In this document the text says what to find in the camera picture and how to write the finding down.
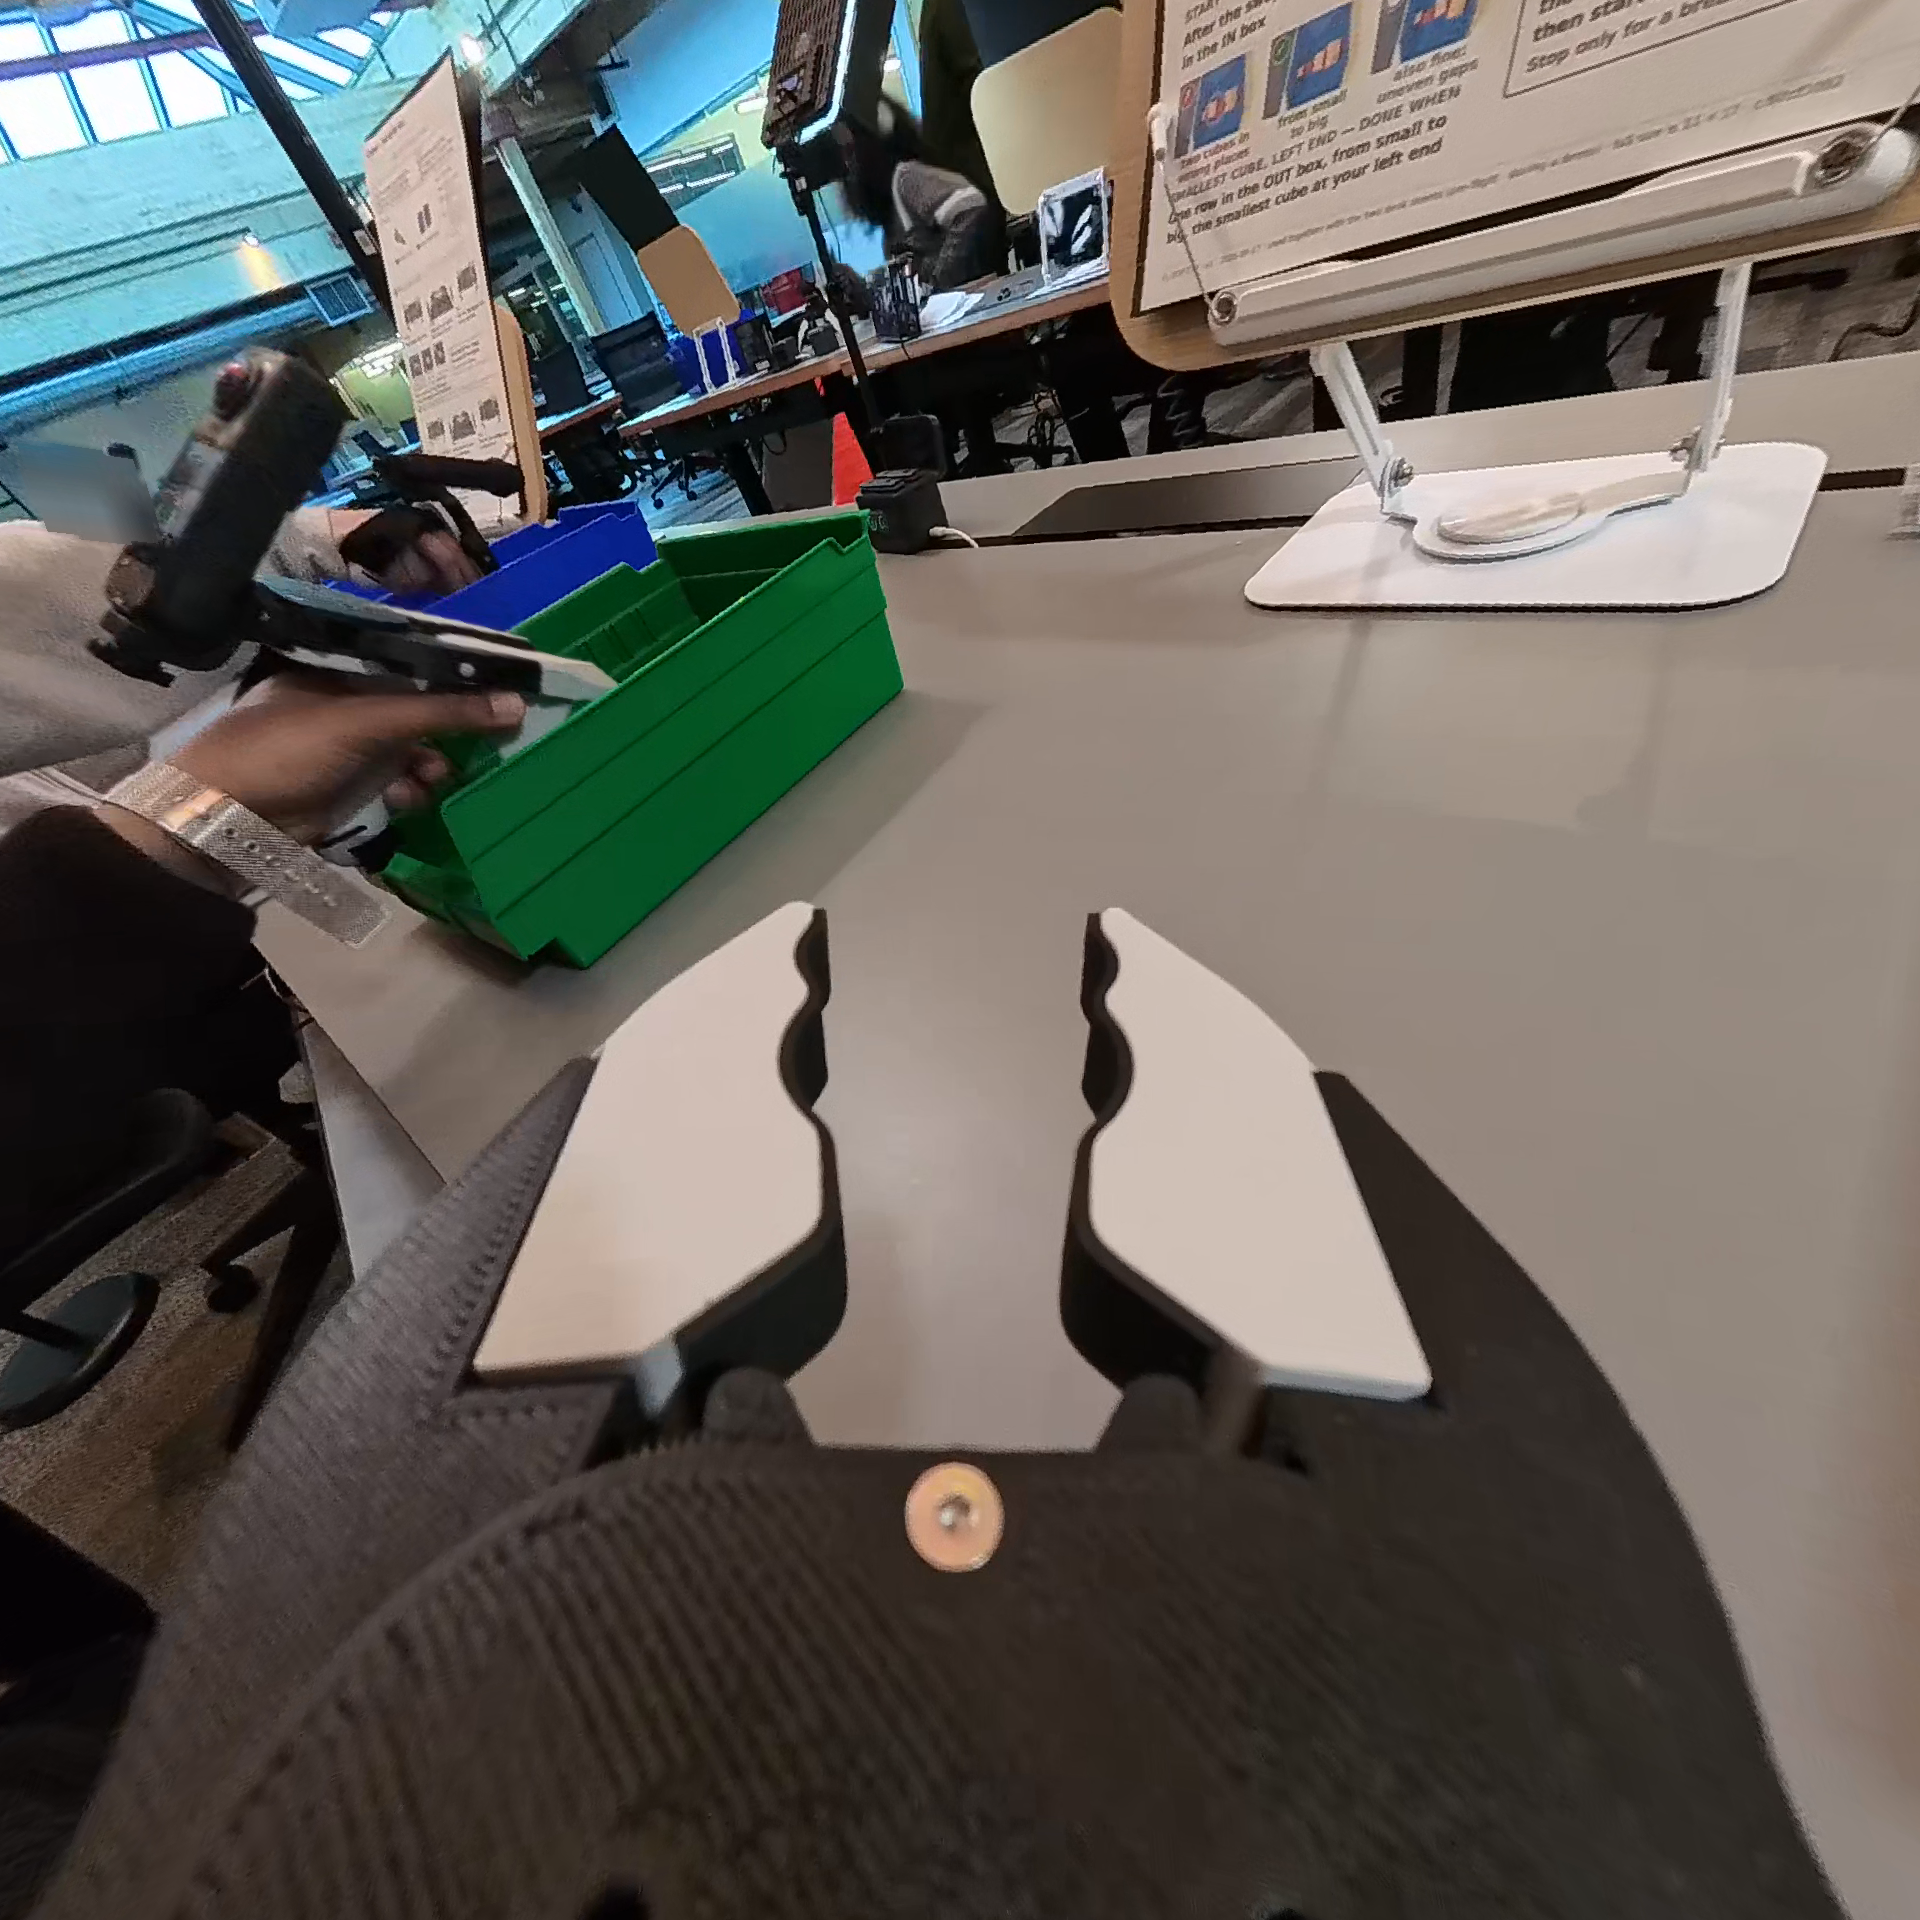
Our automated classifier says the long wooden table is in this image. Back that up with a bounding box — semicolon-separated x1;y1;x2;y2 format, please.
622;270;1120;521

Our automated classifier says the another person's forearm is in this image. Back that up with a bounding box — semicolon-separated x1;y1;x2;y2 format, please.
0;506;383;782

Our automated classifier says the person's left hand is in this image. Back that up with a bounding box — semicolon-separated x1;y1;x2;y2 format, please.
176;682;529;859

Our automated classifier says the black charger box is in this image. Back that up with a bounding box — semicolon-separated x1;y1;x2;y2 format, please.
851;465;950;554

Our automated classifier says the small display card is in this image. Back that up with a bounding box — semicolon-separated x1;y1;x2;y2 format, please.
1034;169;1116;282

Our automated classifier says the black office chair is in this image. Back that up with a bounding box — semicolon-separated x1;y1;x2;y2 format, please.
0;1080;354;1434

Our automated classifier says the person's left forearm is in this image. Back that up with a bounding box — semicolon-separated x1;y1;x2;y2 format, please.
0;807;302;1249

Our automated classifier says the LED light panel stand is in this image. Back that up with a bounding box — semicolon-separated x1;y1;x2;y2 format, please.
755;0;901;482

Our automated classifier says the blue plastic bin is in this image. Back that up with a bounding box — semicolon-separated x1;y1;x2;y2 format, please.
322;503;662;640

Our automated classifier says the grey desk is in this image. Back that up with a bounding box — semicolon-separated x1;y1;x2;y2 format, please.
253;352;1920;1920

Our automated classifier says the beige hanging panel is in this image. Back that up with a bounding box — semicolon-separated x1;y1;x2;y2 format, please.
970;18;1127;217

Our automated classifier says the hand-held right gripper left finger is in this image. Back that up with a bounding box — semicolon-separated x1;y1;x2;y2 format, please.
468;901;849;1450

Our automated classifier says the tan hanging panel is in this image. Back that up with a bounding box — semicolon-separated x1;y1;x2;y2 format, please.
634;225;748;341

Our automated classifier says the silver wristwatch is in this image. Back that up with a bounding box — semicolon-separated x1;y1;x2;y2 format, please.
101;763;395;949

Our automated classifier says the black ceiling pole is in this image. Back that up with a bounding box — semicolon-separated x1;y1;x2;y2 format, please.
191;0;378;288

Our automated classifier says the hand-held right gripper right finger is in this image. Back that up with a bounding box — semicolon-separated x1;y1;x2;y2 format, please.
1061;905;1438;1450

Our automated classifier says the green plastic bin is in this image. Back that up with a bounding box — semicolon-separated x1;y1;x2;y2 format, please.
382;510;905;971

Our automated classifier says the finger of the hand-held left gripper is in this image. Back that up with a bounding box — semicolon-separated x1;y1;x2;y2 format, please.
431;643;622;756

